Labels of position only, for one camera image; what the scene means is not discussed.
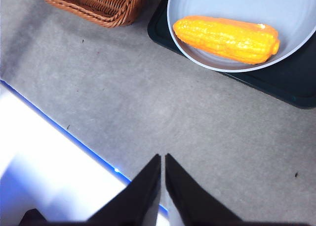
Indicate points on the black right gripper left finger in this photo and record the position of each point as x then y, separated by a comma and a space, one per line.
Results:
138, 201

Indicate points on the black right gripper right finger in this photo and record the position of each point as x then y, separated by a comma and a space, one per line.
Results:
190, 201

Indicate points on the yellow corn cob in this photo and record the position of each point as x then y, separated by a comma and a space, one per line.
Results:
227, 39

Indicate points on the blue round plate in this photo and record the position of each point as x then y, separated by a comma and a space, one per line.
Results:
247, 3

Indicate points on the brown wicker basket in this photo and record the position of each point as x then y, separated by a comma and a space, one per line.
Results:
103, 3

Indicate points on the dark rectangular tray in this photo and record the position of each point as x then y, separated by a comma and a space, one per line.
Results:
284, 85

